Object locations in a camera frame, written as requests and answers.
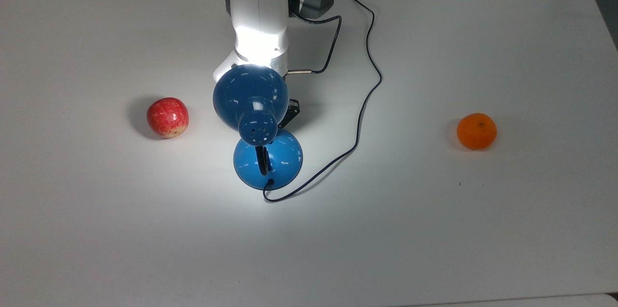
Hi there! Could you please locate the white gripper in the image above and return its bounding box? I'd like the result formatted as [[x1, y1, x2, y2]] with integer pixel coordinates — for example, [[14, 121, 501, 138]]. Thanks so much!
[[213, 51, 301, 129]]

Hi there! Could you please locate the blue desk lamp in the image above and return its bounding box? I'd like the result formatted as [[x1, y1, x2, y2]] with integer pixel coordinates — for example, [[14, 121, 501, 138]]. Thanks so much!
[[212, 64, 304, 190]]

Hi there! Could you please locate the deep red apple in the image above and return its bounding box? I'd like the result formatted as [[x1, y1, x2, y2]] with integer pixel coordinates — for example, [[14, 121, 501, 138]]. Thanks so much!
[[146, 97, 190, 139]]

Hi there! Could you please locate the orange mandarin fruit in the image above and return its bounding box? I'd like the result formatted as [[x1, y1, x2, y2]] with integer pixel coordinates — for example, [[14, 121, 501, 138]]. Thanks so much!
[[456, 112, 498, 151]]

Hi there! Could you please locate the dark lamp power cable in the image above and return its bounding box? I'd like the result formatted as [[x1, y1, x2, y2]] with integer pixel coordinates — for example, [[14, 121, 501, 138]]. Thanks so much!
[[262, 0, 383, 203]]

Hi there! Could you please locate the black robot wrist cable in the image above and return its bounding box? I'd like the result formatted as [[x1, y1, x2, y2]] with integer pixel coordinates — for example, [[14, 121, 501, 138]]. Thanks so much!
[[288, 12, 343, 75]]

